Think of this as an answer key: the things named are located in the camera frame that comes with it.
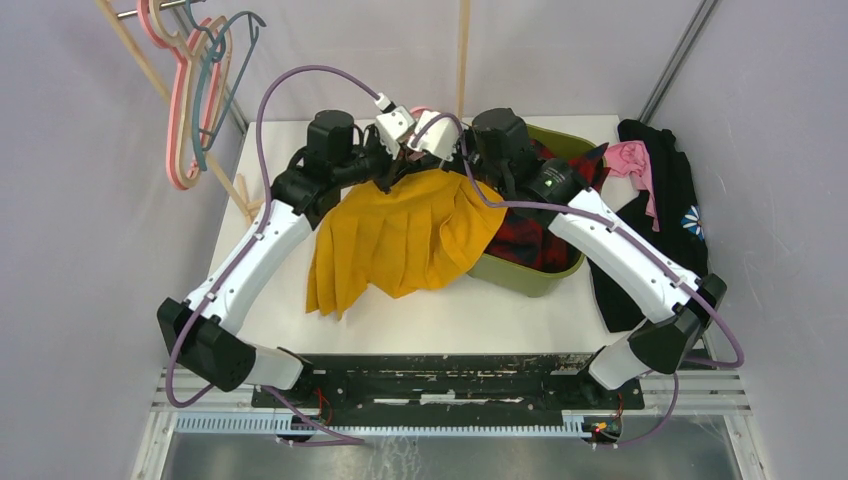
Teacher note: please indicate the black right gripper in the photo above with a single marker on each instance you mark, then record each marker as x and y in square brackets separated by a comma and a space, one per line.
[455, 163]

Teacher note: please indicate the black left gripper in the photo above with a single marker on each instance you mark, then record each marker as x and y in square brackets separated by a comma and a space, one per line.
[395, 169]

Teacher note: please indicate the pink plastic hanger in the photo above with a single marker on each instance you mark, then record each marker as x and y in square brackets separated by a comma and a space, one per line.
[416, 113]
[185, 50]

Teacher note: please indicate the yellow skirt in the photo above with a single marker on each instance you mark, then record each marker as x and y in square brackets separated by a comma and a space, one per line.
[430, 229]

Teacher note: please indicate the red plaid skirt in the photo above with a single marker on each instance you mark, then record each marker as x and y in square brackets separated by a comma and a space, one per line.
[545, 243]

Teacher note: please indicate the olive green plastic basket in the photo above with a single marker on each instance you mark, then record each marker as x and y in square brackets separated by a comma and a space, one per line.
[531, 283]

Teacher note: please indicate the grey blue plastic hanger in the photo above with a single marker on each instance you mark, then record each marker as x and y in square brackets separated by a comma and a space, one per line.
[213, 98]

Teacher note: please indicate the beige wooden hanger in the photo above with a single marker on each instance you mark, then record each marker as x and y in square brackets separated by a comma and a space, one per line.
[197, 93]

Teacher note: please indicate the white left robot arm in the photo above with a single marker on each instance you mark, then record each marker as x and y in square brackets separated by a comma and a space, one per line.
[200, 331]

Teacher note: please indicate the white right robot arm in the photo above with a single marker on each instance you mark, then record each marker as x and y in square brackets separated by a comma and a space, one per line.
[677, 304]

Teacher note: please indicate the wooden clothes rack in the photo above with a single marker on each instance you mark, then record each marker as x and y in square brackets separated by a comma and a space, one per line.
[238, 193]

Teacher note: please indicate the pink garment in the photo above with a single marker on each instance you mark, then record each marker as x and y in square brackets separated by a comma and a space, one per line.
[631, 159]

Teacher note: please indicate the black garment with flower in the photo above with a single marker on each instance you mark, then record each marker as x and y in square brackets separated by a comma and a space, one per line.
[681, 235]

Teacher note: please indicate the metal rack rod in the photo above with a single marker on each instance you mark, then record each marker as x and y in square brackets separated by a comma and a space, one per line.
[164, 5]

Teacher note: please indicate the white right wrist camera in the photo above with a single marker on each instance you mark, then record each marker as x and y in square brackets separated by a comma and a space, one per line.
[435, 133]

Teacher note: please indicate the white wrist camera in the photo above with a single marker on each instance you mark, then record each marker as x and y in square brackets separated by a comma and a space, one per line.
[394, 124]
[435, 133]

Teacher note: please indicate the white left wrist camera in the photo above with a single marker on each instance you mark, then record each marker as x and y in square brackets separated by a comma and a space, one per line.
[394, 124]

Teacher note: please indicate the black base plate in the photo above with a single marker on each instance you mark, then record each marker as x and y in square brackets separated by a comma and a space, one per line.
[455, 390]

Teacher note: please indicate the white cable duct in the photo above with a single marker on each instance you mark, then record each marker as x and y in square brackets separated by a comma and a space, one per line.
[281, 423]

